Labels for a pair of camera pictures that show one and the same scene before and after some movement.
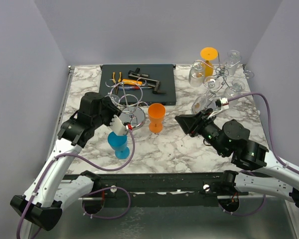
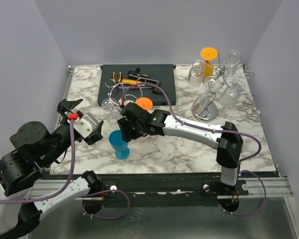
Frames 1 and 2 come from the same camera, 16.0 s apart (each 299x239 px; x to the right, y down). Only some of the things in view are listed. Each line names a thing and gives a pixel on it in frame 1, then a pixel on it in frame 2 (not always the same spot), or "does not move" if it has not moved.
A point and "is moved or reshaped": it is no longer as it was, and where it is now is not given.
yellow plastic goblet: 208,54 does not move
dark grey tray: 140,84 does not move
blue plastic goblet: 119,144 does not move
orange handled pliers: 116,84 does not move
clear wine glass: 210,83 does not move
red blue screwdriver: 131,87 does not move
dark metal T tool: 137,72 does not move
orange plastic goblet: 156,112 is moved or reshaped
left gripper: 108,104 -> 67,106
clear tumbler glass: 237,87 is moved or reshaped
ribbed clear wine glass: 233,58 does not move
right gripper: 191,124 -> 128,135
